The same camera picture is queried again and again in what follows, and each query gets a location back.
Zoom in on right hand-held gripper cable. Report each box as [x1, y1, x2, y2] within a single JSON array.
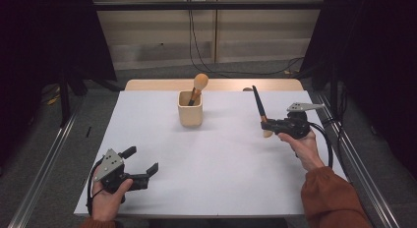
[[307, 121, 334, 169]]

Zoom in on black wall cable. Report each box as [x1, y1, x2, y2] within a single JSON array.
[[187, 0, 306, 77], [190, 0, 230, 75]]

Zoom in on wooden table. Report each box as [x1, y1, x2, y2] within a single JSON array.
[[124, 78, 305, 92]]

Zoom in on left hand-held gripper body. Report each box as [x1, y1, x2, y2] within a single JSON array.
[[92, 148, 149, 194]]

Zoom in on black curtain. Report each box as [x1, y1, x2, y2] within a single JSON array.
[[0, 0, 118, 167], [299, 0, 417, 178]]

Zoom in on person's left hand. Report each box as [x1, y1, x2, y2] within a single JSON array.
[[90, 178, 135, 223]]

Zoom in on makeup brush white-tan bristles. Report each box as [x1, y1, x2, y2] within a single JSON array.
[[251, 85, 274, 140]]

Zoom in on cream square cup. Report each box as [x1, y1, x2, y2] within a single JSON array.
[[177, 89, 204, 128]]

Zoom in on metal floor rail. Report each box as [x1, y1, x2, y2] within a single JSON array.
[[7, 98, 85, 228], [313, 90, 401, 228]]

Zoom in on left hand-held gripper cable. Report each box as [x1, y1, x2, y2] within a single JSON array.
[[86, 157, 105, 217]]

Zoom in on horizontal black bar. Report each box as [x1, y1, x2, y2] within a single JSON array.
[[92, 1, 325, 11]]

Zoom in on black stand pole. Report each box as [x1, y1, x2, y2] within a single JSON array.
[[58, 69, 72, 129]]

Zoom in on person's right hand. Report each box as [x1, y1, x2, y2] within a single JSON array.
[[277, 131, 326, 173]]

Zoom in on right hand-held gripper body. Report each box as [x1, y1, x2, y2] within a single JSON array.
[[277, 101, 326, 140]]

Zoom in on white table sheet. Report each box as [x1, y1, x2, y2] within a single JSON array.
[[73, 89, 349, 219]]

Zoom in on hand-held gripper cable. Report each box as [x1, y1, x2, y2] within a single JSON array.
[[86, 157, 105, 217], [307, 121, 334, 169]]

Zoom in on round yellow-head makeup brush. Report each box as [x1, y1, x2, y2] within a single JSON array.
[[187, 73, 210, 107]]

